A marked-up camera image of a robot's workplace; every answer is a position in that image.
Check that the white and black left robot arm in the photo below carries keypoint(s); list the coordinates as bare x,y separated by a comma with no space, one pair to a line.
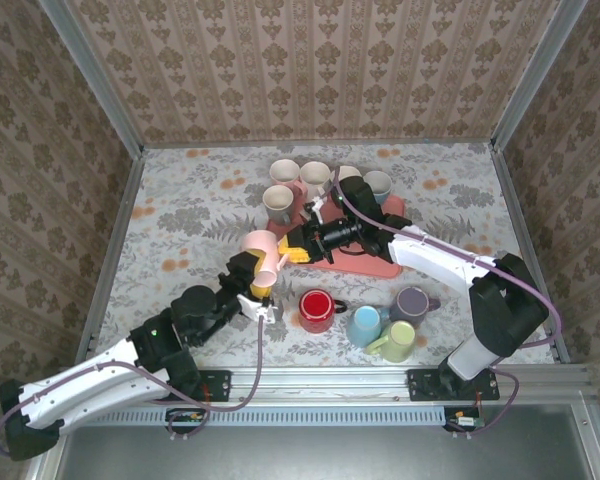
90,385

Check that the teal mug with flower print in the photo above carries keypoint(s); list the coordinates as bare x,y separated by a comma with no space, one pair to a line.
380,196

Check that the pink plastic tray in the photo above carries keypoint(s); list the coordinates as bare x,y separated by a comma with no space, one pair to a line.
375,265

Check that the dark green mug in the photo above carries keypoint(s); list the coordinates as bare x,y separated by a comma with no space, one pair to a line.
352,171

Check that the light pink mug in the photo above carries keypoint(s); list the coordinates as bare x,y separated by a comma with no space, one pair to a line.
257,242
315,175

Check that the pink mug with faceted rim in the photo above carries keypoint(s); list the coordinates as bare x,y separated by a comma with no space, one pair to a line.
284,171

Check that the light green mug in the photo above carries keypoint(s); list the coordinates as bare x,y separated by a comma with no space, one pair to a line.
397,337

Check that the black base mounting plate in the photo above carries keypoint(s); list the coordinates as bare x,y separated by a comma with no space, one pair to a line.
215,385
422,385

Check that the floral patterned tablecloth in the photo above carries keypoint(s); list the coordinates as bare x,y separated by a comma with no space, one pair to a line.
180,200

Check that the aluminium frame rail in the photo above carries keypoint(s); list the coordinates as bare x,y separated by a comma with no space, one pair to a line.
525,210
112,250

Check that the purple mug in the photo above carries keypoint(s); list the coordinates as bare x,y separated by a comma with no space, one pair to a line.
412,305

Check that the aluminium frame post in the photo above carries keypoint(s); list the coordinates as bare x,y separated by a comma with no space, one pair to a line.
90,75
540,70

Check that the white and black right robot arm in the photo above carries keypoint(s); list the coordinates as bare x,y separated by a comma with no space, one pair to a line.
440,260

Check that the light blue mug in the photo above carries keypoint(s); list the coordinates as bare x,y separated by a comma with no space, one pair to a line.
364,322

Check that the small green circuit board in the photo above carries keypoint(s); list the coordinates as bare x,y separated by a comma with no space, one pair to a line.
190,416
467,422

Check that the grey mug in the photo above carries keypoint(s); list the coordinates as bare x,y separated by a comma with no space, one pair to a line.
278,215

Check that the aluminium mounting rail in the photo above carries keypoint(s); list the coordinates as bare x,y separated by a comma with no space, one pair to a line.
320,385

